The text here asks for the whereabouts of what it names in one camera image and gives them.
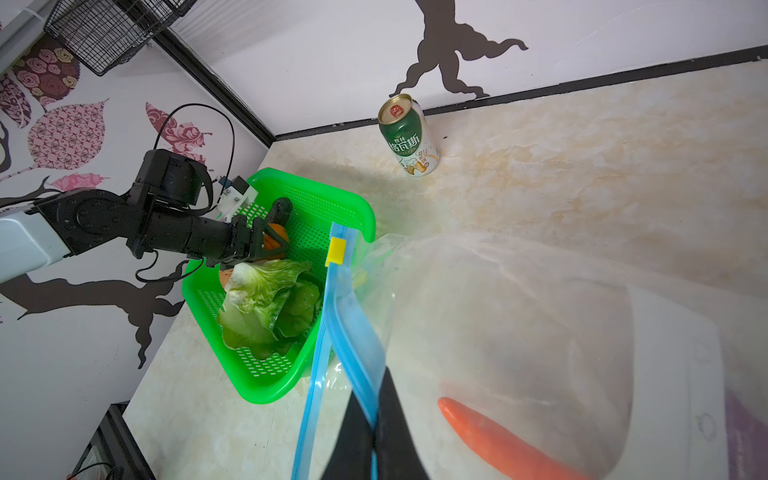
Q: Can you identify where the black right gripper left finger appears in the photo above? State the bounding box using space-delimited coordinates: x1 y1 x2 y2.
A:
321 394 374 480

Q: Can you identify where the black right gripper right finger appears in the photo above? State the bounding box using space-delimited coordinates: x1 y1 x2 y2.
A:
373 368 429 480

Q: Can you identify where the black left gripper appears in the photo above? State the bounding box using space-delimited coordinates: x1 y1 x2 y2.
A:
125 149 293 267

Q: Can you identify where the orange carrot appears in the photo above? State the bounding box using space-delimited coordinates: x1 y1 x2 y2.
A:
437 397 587 479

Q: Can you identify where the clear zip top bag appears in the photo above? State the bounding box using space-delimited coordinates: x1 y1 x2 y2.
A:
292 225 767 479

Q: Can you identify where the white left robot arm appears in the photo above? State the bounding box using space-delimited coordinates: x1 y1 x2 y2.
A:
1 149 293 281

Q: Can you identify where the green cabbage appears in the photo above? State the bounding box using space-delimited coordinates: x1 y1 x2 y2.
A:
217 260 321 360

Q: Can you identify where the green plastic basket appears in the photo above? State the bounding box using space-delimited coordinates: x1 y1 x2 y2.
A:
182 168 376 404

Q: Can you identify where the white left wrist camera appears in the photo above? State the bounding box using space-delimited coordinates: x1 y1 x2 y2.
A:
216 176 258 222

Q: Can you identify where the black wire basket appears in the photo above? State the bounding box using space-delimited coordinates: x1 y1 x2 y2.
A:
44 0 196 76

